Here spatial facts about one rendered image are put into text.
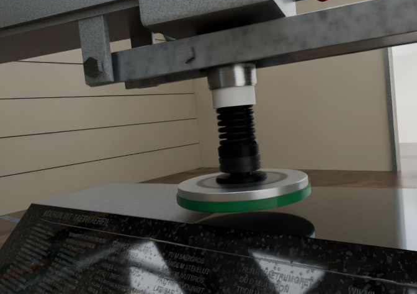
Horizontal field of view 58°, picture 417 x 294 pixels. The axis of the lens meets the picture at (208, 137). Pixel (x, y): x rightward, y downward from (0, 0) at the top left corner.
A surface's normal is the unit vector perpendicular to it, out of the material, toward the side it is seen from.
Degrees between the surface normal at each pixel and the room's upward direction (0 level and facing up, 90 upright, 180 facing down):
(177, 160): 90
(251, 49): 90
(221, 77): 90
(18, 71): 90
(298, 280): 45
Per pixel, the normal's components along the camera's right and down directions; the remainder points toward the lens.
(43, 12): -0.35, 0.08
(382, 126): -0.67, 0.11
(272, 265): -0.50, -0.63
